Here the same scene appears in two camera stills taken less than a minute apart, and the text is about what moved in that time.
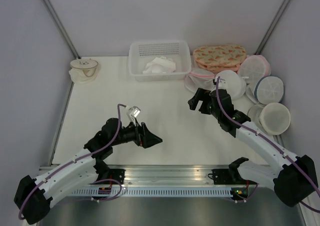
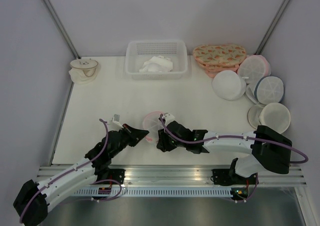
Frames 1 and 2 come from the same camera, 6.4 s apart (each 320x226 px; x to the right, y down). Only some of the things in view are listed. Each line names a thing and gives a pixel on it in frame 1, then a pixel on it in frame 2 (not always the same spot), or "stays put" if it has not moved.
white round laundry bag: [234, 84] stays put
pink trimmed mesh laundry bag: [199, 78] -> [151, 124]
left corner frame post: [49, 7] stays put
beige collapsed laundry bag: [83, 71] stays put
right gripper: [194, 101] -> [162, 144]
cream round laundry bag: [272, 118] stays put
